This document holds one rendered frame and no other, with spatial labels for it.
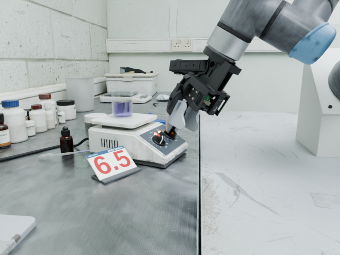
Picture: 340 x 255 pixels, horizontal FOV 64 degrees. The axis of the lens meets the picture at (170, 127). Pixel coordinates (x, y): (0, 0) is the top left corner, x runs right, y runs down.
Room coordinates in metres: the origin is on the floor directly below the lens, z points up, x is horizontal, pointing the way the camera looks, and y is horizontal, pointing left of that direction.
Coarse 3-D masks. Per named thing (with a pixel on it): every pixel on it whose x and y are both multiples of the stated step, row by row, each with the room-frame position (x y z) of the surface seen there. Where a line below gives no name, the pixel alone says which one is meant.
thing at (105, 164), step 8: (112, 152) 0.54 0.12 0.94; (120, 152) 0.55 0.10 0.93; (96, 160) 0.50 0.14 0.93; (104, 160) 0.51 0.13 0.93; (112, 160) 0.52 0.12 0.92; (120, 160) 0.53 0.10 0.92; (128, 160) 0.54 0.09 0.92; (96, 168) 0.49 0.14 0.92; (104, 168) 0.50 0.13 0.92; (112, 168) 0.50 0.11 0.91; (120, 168) 0.51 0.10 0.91
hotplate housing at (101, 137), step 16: (96, 128) 0.61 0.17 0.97; (112, 128) 0.61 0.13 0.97; (128, 128) 0.59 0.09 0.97; (144, 128) 0.61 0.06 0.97; (96, 144) 0.60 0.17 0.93; (112, 144) 0.58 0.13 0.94; (128, 144) 0.56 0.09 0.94; (144, 144) 0.55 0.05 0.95; (144, 160) 0.55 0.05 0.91; (160, 160) 0.53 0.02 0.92
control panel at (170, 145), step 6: (162, 126) 0.65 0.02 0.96; (150, 132) 0.60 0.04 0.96; (156, 132) 0.61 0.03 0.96; (144, 138) 0.56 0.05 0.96; (150, 138) 0.57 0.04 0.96; (180, 138) 0.64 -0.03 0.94; (156, 144) 0.56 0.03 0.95; (168, 144) 0.58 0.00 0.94; (174, 144) 0.60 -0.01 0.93; (180, 144) 0.61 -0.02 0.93; (162, 150) 0.55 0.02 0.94; (168, 150) 0.56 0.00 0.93
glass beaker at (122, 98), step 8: (112, 88) 0.66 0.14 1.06; (120, 88) 0.68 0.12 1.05; (128, 88) 0.68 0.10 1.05; (112, 96) 0.64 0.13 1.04; (120, 96) 0.63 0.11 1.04; (128, 96) 0.63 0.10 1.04; (112, 104) 0.64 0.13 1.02; (120, 104) 0.63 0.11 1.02; (128, 104) 0.63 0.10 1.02; (112, 112) 0.64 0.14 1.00; (120, 112) 0.63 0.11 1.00; (128, 112) 0.63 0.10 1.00
